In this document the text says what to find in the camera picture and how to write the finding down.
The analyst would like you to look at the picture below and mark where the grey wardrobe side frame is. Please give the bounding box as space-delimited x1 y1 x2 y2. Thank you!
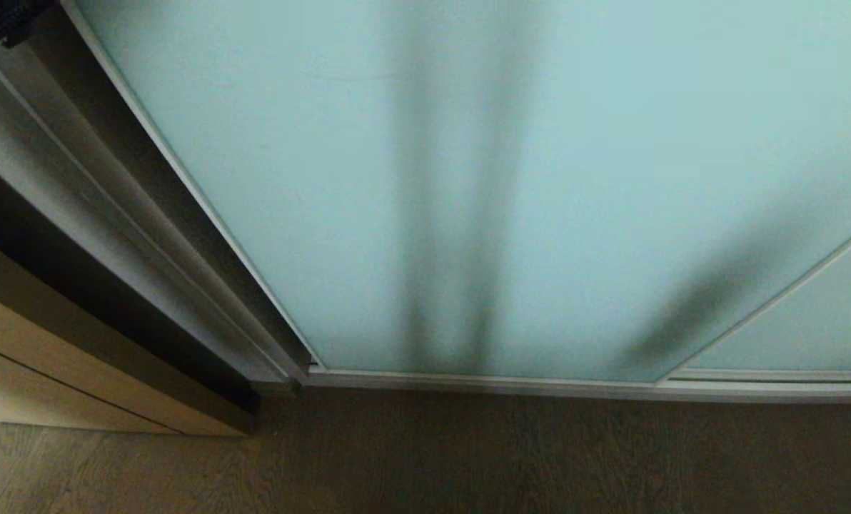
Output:
0 0 312 411

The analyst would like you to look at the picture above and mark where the light wood cabinet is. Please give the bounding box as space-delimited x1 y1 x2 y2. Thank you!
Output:
0 228 255 436

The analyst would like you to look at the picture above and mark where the silver floor door track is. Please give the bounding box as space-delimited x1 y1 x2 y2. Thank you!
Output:
301 367 851 405

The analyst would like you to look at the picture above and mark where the frosted glass sliding wardrobe door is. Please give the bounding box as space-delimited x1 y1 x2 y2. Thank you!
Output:
60 0 851 384
672 214 851 381

